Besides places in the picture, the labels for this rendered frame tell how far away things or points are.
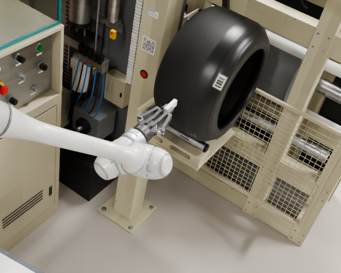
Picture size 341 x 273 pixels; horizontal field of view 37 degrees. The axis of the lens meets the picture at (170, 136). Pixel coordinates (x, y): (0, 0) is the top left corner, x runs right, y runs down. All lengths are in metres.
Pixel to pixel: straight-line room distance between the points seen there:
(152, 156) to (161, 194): 1.70
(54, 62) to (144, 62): 0.42
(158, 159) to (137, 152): 0.07
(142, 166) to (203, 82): 0.54
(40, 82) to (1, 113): 1.01
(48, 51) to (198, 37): 0.72
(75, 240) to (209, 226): 0.82
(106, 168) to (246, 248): 1.63
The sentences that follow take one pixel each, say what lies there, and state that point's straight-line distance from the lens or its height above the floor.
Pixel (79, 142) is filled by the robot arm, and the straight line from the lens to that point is 1.55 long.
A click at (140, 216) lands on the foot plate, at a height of 0.01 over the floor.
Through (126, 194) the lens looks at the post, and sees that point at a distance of 2.99.
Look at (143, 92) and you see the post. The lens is 2.47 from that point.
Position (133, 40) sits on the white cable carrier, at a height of 1.20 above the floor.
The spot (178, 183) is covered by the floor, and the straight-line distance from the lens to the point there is 3.39.
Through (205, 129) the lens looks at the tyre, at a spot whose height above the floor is 1.09.
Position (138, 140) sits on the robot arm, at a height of 1.23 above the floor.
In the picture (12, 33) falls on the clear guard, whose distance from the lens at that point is 2.14.
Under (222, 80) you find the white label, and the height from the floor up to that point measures 1.33.
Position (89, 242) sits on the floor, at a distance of 3.01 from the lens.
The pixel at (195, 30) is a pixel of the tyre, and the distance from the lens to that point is 2.08.
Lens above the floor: 2.44
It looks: 41 degrees down
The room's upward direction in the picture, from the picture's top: 13 degrees clockwise
